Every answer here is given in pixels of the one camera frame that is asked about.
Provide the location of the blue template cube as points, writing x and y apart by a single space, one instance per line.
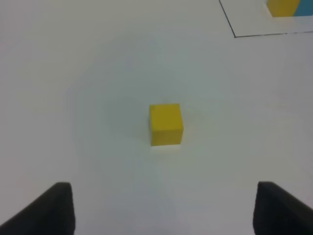
305 8

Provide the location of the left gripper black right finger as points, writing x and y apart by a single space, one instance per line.
277 212

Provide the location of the yellow template cube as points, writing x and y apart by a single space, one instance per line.
282 8

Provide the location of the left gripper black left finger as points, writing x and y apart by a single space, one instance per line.
52 213

